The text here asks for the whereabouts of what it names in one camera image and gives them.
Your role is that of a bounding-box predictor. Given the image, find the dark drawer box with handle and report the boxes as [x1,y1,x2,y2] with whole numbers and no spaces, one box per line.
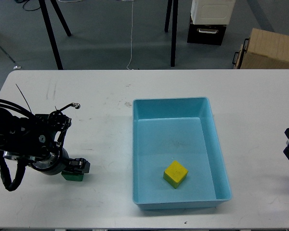
[187,19,227,46]

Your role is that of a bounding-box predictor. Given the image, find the black left table legs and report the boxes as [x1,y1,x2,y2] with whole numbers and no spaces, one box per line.
[38,0,72,70]

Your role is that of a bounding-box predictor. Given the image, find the black table legs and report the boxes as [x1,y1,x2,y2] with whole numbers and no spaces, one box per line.
[38,0,72,70]
[164,0,179,67]

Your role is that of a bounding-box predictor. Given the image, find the light blue plastic box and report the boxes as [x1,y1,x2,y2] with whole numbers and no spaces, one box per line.
[132,97,232,210]

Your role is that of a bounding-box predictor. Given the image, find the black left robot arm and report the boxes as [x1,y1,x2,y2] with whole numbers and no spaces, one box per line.
[0,99,90,192]

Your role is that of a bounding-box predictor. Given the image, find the white hanging cord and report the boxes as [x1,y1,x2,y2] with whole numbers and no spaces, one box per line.
[126,0,135,71]

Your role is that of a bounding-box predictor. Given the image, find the white appliance box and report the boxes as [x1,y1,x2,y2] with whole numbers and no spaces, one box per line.
[191,0,236,25]

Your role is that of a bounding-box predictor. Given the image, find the green wooden block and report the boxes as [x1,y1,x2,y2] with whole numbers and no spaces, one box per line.
[61,171,84,182]

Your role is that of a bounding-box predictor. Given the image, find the black right table legs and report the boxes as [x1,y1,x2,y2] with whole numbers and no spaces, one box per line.
[164,0,179,67]

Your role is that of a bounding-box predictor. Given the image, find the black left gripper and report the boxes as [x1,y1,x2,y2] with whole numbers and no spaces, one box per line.
[30,148,91,175]

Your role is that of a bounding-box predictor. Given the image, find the black cable on floor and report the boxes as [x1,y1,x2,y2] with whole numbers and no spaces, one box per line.
[14,0,40,12]

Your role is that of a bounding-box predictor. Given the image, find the yellow wooden block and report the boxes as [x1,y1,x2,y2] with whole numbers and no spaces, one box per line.
[163,160,188,189]

